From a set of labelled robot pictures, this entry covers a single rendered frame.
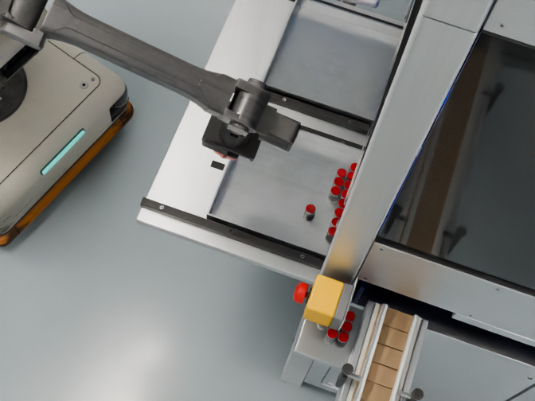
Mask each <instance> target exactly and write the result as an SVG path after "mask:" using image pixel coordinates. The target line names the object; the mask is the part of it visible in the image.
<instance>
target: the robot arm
mask: <svg viewBox="0 0 535 401"><path fill-rule="evenodd" d="M47 1H48V0H0V21H1V25H0V32H1V33H2V34H4V35H6V36H7V37H10V38H12V39H14V40H16V41H19V42H21V43H22V44H25V45H28V46H29V47H31V48H34V49H36V50H38V51H41V50H42V47H43V45H44V43H45V41H46V38H47V39H53V40H56V41H62V42H64V43H68V44H70V45H74V46H76V47H78V48H80V49H83V50H85V51H87V52H89V53H91V54H93V55H96V56H98V57H100V58H102V59H104V60H107V61H109V62H111V63H113V64H115V65H118V66H120V67H121V68H124V69H126V70H127V71H130V72H133V73H134V74H136V75H138V76H141V77H143V78H145V79H147V80H150V81H152V82H154V83H156V84H158V85H160V86H163V87H164V88H167V89H169V90H171V91H174V92H176V93H178V94H179V95H182V96H184V97H186V98H187V99H189V100H190V101H192V102H193V103H195V104H196V105H198V106H199V107H200V108H201V109H202V110H203V111H205V112H207V113H209V114H211V117H210V119H209V122H208V124H207V127H206V128H205V132H204V134H203V136H202V139H201V140H202V145H203V146H204V147H207V148H209V149H211V150H213V152H214V153H216V154H218V155H219V156H220V157H221V158H223V159H230V160H233V161H236V160H237V158H238V157H239V155H240V156H242V157H244V158H247V159H250V162H252V161H253V160H254V158H255V157H256V153H257V151H258V149H259V146H260V143H261V141H262V142H266V143H267V144H269V145H272V146H274V147H277V148H279V149H281V150H284V151H286V152H289V151H290V149H291V147H292V145H293V144H294V142H295V139H296V136H297V134H298V132H299V129H300V127H301V122H299V121H296V120H294V119H292V118H289V117H287V116H286V115H282V114H280V113H279V112H277V109H276V108H274V107H272V106H269V105H268V102H269V99H270V98H271V95H270V94H269V93H268V92H267V91H266V90H267V89H266V87H267V85H266V84H265V83H264V82H262V81H260V80H258V79H255V78H249V79H248V81H246V80H243V79H241V78H238V79H237V80H236V79H234V78H232V77H231V76H227V75H225V74H224V73H222V74H221V73H217V72H211V71H209V70H206V69H203V68H199V67H198V66H195V65H193V64H191V63H189V62H187V61H184V60H182V59H180V58H178V57H176V56H174V55H172V54H169V53H167V52H165V51H163V50H161V49H159V48H157V47H155V46H153V45H150V44H148V43H146V42H145V41H142V40H140V39H138V38H136V37H133V36H131V35H130V34H128V33H125V32H123V31H121V30H119V29H117V28H115V27H113V26H111V25H108V24H106V23H104V22H102V21H100V20H98V19H96V18H94V17H92V16H90V15H88V14H86V13H84V12H83V11H81V10H79V9H77V8H76V7H75V6H73V5H72V4H71V3H69V2H68V1H67V0H53V2H52V4H51V6H50V7H49V10H48V13H47V14H46V16H45V19H44V21H43V23H42V25H41V28H40V30H39V29H35V28H36V26H37V23H38V21H39V19H40V17H41V15H42V12H43V10H44V8H45V6H46V3H47ZM233 93H234V96H233V98H232V101H231V103H230V104H229V106H228V103H229V101H230V99H231V97H232V94H233ZM227 106H228V108H227Z"/></svg>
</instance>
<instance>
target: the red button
mask: <svg viewBox="0 0 535 401"><path fill-rule="evenodd" d="M308 286H309V284H306V283H305V282H300V283H299V284H298V285H297V287H296V288H295V292H294V295H293V299H294V301H295V302H297V303H299V304H302V303H303V300H304V298H307V296H308V294H309V292H307V289H308Z"/></svg>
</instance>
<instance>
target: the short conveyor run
mask: <svg viewBox="0 0 535 401"><path fill-rule="evenodd" d="M363 310H364V313H363V315H362V318H361V323H360V325H359V328H358V331H357V336H356V338H355V341H354V344H353V348H352V351H351V354H350V358H349V361H348V364H344V365H343V367H342V371H341V373H340V374H339V376H338V379H337V382H336V384H335V387H338V392H337V394H336V397H335V400H334V401H418V400H421V399H422V398H423V397H424V393H423V391H422V390H421V389H419V388H416V389H414V390H413V391H412V393H410V394H409V392H410V388H411V386H412V380H413V377H414V374H415V370H416V365H417V362H418V359H419V356H420V351H421V348H422V344H423V342H424V336H425V333H426V330H427V327H428V321H426V320H424V319H422V318H420V316H418V315H416V314H415V316H412V315H409V314H406V313H403V312H400V311H398V310H394V309H392V308H389V307H388V305H387V304H384V303H383V305H380V304H379V303H376V302H372V301H368V302H367V304H366V305H365V308H364V309H363ZM372 314H373V315H372ZM371 316H372V317H371ZM370 319H371V320H370ZM369 322H370V323H369ZM367 330H368V331H367ZM366 332H367V333H366ZM364 340H365V341H364ZM363 342H364V344H363ZM362 345H363V346H362ZM361 348H362V349H361ZM360 353H361V354H360ZM358 358H359V359H358ZM357 361H358V362H357ZM356 366H357V367H356ZM355 369H356V370H355ZM354 371H355V372H354Z"/></svg>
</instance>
